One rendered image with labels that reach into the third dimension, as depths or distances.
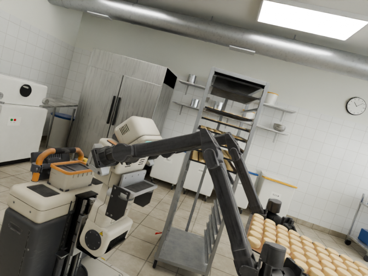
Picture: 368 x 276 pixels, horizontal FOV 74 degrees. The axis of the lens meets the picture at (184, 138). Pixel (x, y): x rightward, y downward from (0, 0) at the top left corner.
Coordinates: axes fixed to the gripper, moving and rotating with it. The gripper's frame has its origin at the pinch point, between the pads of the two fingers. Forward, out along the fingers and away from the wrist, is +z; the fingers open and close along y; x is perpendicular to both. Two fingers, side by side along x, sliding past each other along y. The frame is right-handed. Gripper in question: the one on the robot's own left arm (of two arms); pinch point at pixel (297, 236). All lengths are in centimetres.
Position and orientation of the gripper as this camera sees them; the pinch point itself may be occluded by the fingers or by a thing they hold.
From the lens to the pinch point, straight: 139.6
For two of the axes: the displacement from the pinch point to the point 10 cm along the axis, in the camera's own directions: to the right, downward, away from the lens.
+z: 3.8, 2.4, -8.9
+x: -8.7, -2.4, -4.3
